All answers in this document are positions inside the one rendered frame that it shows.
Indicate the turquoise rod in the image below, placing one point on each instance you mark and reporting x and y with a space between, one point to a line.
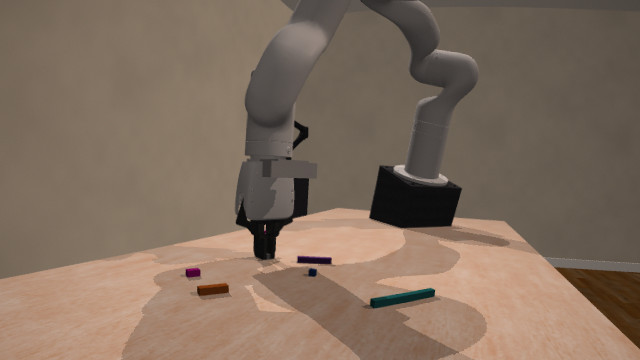
401 298

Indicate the orange rod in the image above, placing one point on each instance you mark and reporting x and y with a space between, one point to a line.
212 289

